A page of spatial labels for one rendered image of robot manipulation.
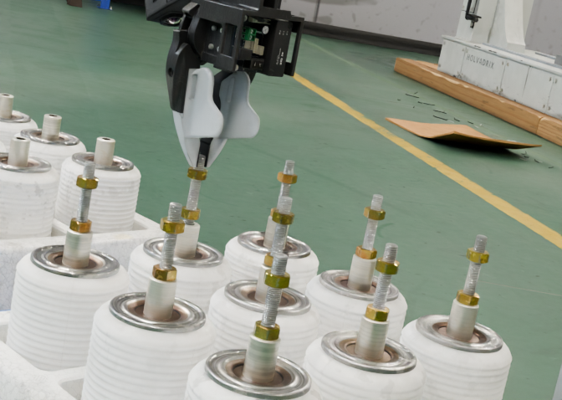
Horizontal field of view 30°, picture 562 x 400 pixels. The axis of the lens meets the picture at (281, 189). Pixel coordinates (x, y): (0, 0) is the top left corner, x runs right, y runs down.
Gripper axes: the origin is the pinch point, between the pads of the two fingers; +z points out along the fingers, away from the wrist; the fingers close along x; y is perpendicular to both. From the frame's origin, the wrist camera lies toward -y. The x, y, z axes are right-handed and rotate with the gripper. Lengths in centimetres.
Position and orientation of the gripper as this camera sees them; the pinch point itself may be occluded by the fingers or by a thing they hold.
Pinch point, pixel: (196, 150)
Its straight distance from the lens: 96.4
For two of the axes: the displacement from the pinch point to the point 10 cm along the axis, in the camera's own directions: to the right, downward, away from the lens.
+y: 6.5, 2.8, -7.0
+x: 7.4, -0.2, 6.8
